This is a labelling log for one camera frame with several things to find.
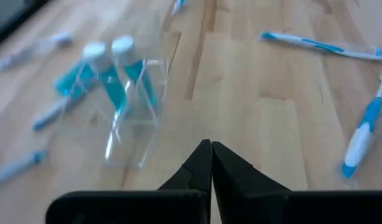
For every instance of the teal mouthwash bottle white cap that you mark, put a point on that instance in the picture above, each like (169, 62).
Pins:
(111, 87)
(68, 82)
(141, 77)

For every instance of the clear acrylic organiser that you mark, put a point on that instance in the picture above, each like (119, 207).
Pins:
(138, 143)

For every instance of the black metal table frame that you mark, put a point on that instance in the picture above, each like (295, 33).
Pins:
(10, 23)

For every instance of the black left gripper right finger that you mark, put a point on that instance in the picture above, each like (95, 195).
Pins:
(272, 208)

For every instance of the purple toothbrush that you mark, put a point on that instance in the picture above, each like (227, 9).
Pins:
(58, 38)

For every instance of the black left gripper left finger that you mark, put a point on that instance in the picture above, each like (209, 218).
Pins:
(166, 208)

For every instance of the blue white toothbrush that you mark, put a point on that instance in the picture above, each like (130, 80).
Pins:
(362, 133)
(318, 46)
(178, 5)
(44, 119)
(16, 168)

